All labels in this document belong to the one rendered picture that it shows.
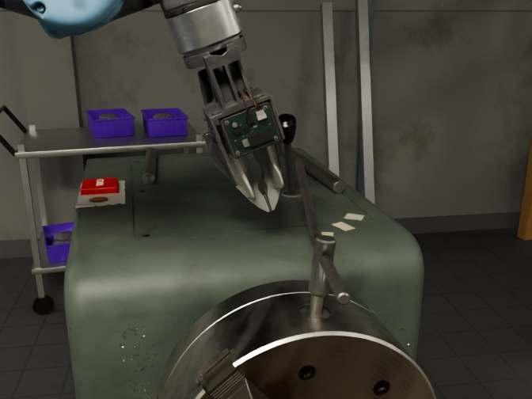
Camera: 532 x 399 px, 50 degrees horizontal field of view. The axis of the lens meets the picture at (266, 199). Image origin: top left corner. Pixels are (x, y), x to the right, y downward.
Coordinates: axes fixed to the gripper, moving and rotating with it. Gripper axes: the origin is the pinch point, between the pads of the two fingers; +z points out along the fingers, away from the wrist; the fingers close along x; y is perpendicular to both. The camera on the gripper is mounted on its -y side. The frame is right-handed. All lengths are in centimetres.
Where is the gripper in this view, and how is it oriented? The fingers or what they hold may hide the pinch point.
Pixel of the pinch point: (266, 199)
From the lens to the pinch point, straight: 71.6
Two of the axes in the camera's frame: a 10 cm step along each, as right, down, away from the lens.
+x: 9.2, -3.8, 1.1
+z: 3.2, 8.7, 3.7
